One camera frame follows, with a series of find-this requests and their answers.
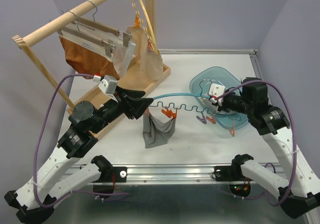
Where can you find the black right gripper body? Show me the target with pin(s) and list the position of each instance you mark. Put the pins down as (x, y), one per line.
(235, 103)

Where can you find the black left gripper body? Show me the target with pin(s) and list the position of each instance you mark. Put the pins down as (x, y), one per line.
(112, 110)

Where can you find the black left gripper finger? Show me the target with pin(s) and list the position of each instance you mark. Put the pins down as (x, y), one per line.
(122, 93)
(135, 107)

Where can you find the grey underwear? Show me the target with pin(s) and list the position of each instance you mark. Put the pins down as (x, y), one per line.
(155, 132)

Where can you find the blue plastic clip hanger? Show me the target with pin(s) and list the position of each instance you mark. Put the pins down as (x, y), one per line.
(205, 111)

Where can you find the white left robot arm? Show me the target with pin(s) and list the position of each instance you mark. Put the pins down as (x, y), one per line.
(35, 201)

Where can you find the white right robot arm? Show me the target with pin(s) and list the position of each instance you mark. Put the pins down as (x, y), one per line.
(297, 193)

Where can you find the beige underwear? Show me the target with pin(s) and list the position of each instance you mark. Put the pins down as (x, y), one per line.
(151, 62)

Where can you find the white underwear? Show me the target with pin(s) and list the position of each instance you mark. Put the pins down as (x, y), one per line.
(122, 55)

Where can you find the wooden clamp hanger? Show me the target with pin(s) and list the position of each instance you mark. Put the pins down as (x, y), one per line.
(86, 35)
(100, 26)

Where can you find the brown underwear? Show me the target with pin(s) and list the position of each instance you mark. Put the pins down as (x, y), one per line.
(85, 61)

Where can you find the yellow plastic clip hanger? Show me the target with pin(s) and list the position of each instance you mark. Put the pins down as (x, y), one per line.
(142, 17)

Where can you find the wooden clothes rack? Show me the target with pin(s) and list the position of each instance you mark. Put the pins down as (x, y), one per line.
(133, 78)

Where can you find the blue plastic tub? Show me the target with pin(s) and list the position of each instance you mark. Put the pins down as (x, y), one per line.
(201, 83)

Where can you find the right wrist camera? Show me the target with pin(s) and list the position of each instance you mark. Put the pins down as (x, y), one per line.
(215, 92)

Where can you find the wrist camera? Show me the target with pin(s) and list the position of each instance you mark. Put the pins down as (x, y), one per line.
(215, 92)
(107, 85)

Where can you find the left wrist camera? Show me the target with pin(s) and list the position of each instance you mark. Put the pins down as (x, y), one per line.
(107, 85)

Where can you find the aluminium mounting rail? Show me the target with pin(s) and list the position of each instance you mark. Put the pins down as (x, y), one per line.
(172, 173)

